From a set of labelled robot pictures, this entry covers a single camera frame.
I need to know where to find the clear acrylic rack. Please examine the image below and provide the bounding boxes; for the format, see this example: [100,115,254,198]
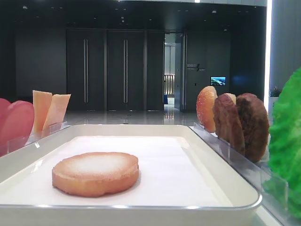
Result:
[0,121,68,157]
[192,122,301,226]

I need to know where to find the rear red tomato slice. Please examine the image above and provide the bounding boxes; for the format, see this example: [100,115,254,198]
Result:
[0,98,11,134]

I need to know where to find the right orange cheese slice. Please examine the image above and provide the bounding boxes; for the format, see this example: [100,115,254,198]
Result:
[41,94,71,137]

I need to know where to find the left orange cheese slice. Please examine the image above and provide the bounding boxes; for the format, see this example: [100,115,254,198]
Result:
[32,90,53,133]

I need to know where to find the right clear acrylic rack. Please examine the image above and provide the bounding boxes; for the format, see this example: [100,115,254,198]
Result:
[192,122,301,226]

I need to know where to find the front brown meat patty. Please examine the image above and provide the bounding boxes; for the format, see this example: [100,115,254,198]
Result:
[213,93,246,155]

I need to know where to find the brown meat patty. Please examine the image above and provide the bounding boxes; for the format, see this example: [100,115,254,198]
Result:
[213,93,246,155]
[236,93,269,162]

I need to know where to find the front red tomato slice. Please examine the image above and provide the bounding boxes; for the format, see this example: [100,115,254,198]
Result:
[0,100,34,145]

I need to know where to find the rear brown meat patty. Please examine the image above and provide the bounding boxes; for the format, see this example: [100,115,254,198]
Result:
[236,93,269,162]

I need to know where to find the left clear acrylic rack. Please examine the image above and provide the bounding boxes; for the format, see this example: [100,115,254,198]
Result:
[0,121,68,157]

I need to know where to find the white rectangular tray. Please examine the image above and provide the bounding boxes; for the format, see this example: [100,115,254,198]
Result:
[0,125,262,226]

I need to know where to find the orange cheese slice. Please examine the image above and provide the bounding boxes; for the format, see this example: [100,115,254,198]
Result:
[41,94,71,137]
[32,90,53,133]

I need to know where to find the round bread slice on tray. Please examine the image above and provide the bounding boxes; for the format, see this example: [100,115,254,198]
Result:
[52,152,139,197]

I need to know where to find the upright bread slice in rack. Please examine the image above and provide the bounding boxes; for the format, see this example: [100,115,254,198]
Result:
[196,86,217,133]

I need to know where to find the red tomato slice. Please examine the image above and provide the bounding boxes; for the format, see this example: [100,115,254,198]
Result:
[0,100,34,145]
[0,98,11,134]

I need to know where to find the potted plant with flowers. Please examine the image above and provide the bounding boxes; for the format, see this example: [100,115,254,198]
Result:
[269,87,282,97]

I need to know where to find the small wall screen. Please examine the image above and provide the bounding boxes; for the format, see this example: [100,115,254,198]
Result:
[210,76,226,86]

